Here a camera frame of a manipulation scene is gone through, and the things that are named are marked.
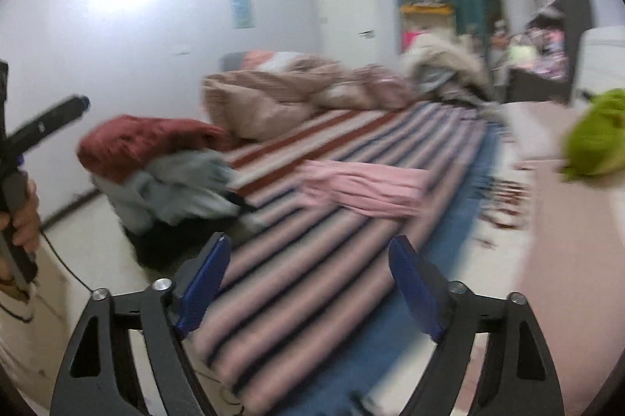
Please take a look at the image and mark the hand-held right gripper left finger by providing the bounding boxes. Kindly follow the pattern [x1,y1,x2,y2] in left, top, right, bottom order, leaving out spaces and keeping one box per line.
[49,233,232,416]

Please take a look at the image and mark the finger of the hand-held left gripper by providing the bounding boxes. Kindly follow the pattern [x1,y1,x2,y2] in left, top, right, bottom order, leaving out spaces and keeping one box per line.
[7,95,91,154]

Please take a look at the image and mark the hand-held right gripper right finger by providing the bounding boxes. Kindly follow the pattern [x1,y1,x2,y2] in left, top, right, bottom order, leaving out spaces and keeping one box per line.
[388,235,564,416]

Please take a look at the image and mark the dark red pants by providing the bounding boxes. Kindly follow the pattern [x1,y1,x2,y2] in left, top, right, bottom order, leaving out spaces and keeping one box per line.
[78,116,231,183]

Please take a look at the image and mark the pink garment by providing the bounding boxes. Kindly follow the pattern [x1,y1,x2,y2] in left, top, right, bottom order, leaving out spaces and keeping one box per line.
[295,159,433,220]

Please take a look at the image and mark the person's left hand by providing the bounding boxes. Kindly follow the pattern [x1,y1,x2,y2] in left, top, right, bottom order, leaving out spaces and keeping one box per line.
[0,179,41,254]

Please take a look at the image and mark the striped blanket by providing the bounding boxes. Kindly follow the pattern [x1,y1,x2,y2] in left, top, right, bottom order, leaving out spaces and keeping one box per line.
[186,101,534,416]

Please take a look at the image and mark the grey cloth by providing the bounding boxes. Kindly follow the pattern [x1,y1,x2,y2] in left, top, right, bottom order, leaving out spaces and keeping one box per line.
[105,150,251,237]

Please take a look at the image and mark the grey pillow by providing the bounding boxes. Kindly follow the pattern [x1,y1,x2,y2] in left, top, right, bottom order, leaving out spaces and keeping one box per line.
[220,52,255,73]

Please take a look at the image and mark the beige quilt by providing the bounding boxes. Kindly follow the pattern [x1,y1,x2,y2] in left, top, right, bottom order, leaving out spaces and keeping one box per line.
[202,55,427,141]

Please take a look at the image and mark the pile of white clothing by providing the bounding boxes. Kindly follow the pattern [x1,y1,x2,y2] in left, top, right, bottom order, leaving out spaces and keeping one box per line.
[403,32,495,102]

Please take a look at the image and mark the green plush toy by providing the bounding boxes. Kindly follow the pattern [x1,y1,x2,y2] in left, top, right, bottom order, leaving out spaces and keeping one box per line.
[559,89,625,188]

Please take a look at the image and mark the white bag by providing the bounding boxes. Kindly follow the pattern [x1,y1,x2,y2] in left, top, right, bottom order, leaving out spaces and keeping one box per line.
[508,42,536,68]

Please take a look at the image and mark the yellow shelf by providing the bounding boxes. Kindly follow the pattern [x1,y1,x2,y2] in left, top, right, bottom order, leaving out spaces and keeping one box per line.
[400,3,456,52]

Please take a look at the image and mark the white door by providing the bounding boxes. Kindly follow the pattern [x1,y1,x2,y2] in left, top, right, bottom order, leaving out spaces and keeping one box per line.
[315,0,370,56]

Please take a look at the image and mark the white headboard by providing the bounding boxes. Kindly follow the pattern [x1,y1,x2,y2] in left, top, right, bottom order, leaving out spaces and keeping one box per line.
[571,25,625,105]

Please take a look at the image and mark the black cable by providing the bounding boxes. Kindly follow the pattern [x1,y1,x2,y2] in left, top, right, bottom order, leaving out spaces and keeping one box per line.
[38,228,95,296]

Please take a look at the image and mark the blue wall poster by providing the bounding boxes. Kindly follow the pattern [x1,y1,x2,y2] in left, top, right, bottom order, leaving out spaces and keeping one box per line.
[231,0,255,30]

